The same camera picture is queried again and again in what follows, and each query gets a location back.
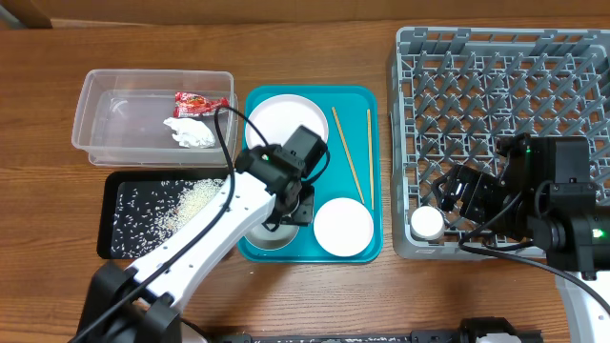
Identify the wooden chopstick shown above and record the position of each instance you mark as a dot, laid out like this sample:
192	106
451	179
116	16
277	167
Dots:
371	158
347	153

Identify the pile of rice grains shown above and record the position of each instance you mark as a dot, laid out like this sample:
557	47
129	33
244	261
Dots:
147	213

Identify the small white plate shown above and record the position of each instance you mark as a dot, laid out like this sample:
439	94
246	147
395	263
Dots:
343	227

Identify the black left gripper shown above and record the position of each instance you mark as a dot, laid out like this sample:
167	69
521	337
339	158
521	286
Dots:
306	211

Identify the red snack wrapper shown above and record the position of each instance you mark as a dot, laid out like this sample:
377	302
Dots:
189	105

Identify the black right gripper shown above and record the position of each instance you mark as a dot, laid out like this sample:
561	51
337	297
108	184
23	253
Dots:
480	184

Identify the large white plate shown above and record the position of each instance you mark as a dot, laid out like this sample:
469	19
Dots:
278	117

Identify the black waste tray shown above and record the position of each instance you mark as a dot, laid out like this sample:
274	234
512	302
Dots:
116	178

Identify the black table clamp mount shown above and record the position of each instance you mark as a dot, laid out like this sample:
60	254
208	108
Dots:
478	330

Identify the grey bowl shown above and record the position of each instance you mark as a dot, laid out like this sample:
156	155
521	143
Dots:
266	240

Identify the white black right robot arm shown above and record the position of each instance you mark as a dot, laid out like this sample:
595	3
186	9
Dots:
541	211

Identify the teal plastic tray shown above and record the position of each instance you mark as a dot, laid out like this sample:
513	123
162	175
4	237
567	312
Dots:
351	103

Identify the white tissue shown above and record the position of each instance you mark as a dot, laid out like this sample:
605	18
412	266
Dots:
190	133

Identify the wooden chopstick right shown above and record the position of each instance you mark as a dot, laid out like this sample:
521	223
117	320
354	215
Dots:
371	158

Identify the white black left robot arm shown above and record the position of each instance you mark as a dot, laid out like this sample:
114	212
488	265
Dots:
145	302

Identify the black rail at table edge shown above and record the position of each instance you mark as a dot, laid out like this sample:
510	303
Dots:
366	338

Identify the grey dish rack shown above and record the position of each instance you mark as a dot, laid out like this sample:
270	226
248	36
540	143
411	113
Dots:
453	92

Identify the clear plastic bin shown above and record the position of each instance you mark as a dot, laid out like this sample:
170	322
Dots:
119	117

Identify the wooden chopstick left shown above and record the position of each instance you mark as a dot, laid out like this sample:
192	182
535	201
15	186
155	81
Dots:
347	153

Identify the white paper cup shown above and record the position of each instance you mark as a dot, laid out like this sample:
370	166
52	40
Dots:
427	223

